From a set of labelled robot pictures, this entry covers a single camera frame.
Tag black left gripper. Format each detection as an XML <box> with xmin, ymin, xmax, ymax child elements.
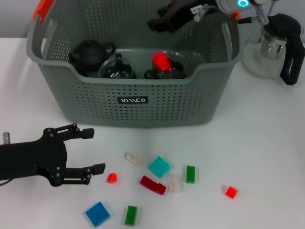
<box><xmin>0</xmin><ymin>123</ymin><xmax>106</xmax><ymax>187</ymax></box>

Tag red sloped toy brick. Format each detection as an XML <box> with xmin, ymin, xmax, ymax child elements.
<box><xmin>152</xmin><ymin>50</ymin><xmax>173</xmax><ymax>72</ymax></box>

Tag blue square toy brick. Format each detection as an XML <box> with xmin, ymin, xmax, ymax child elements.
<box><xmin>85</xmin><ymin>201</ymin><xmax>112</xmax><ymax>227</ymax></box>

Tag green toy brick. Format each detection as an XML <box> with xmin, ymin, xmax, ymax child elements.
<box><xmin>185</xmin><ymin>166</ymin><xmax>196</xmax><ymax>184</ymax></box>
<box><xmin>123</xmin><ymin>205</ymin><xmax>138</xmax><ymax>226</ymax></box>

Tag black clay teapot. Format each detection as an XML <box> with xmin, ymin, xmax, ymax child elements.
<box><xmin>68</xmin><ymin>39</ymin><xmax>117</xmax><ymax>72</ymax></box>

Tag dark red toy brick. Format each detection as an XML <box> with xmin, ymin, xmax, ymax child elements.
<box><xmin>140</xmin><ymin>176</ymin><xmax>167</xmax><ymax>196</ymax></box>

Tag grey perforated storage basket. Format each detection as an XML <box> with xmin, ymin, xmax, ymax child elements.
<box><xmin>25</xmin><ymin>0</ymin><xmax>244</xmax><ymax>128</ymax></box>

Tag clear white toy brick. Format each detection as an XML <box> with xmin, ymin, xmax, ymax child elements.
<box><xmin>167</xmin><ymin>175</ymin><xmax>183</xmax><ymax>193</ymax></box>
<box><xmin>125</xmin><ymin>152</ymin><xmax>144</xmax><ymax>167</ymax></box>

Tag teal square toy brick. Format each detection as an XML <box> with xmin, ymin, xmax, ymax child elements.
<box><xmin>148</xmin><ymin>156</ymin><xmax>171</xmax><ymax>178</ymax></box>

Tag glass pitcher with black handle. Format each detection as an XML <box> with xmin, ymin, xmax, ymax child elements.
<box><xmin>242</xmin><ymin>13</ymin><xmax>305</xmax><ymax>86</ymax></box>

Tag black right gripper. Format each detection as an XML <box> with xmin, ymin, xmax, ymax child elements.
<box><xmin>146</xmin><ymin>0</ymin><xmax>216</xmax><ymax>34</ymax></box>

